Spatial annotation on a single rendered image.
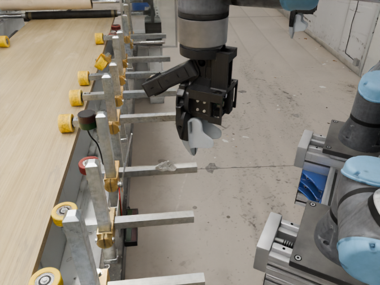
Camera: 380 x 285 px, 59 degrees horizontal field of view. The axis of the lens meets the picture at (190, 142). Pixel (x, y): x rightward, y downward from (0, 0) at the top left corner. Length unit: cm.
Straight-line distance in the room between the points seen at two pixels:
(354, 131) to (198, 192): 151
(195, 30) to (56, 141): 111
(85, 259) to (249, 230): 158
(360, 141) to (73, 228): 91
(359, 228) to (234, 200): 187
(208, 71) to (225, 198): 198
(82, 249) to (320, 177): 86
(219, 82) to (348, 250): 34
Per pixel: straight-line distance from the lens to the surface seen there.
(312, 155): 128
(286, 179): 272
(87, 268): 85
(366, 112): 120
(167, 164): 132
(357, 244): 62
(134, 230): 132
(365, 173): 73
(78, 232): 76
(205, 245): 217
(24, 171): 139
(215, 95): 52
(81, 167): 132
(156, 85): 57
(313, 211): 95
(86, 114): 117
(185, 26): 50
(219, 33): 50
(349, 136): 125
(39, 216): 117
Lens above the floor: 168
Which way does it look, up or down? 34 degrees down
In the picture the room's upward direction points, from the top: straight up
